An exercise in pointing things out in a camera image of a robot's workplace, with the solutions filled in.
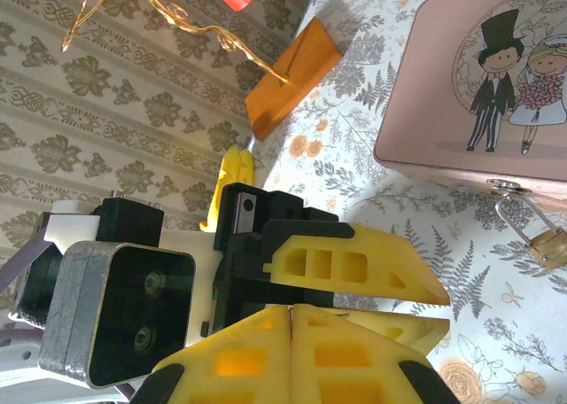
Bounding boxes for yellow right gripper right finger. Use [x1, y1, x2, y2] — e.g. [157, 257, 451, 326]
[291, 303, 462, 404]

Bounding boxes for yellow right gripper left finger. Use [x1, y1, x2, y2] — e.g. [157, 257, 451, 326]
[132, 305, 292, 404]

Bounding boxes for brass padlock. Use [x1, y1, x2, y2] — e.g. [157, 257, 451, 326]
[493, 192, 567, 271]

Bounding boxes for pink plate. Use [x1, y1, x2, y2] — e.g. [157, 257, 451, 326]
[373, 0, 567, 201]

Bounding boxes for floral table cover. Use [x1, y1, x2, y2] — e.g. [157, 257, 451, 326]
[247, 0, 567, 404]

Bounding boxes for yellow toy banana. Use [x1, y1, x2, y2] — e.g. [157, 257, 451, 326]
[199, 146, 257, 233]

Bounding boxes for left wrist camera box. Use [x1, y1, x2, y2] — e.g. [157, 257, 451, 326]
[37, 239, 197, 390]

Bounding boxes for gold wire rack orange base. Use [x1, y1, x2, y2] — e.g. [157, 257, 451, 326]
[60, 0, 346, 142]

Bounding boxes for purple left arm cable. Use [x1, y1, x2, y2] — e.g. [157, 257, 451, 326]
[0, 237, 50, 294]

